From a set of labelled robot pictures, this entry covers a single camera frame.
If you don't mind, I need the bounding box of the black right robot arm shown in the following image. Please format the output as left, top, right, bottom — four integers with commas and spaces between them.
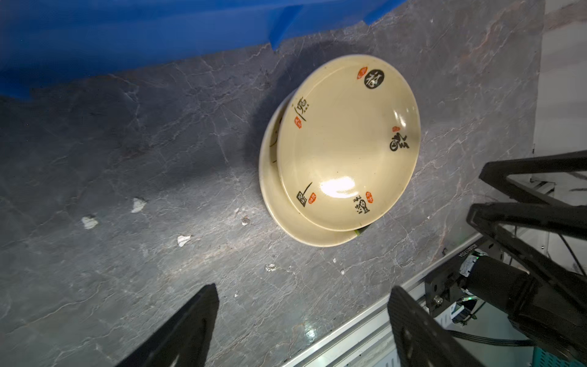
388, 151, 586, 366

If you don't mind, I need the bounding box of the cream plate with ink flowers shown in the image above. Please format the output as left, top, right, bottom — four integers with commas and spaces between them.
258, 94, 367, 247

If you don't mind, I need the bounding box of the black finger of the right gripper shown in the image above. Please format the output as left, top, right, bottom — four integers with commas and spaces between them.
467, 203, 586, 303
478, 150, 587, 207

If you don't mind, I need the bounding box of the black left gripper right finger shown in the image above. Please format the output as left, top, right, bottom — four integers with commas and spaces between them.
388, 286, 481, 367

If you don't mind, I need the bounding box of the blue plastic bin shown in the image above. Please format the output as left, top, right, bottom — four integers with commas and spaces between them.
1, 1, 398, 99

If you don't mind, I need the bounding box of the aluminium mounting rail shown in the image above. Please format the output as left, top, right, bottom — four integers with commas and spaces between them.
281, 231, 505, 367

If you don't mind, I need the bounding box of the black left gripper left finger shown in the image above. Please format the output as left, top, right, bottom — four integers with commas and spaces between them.
119, 284, 220, 366

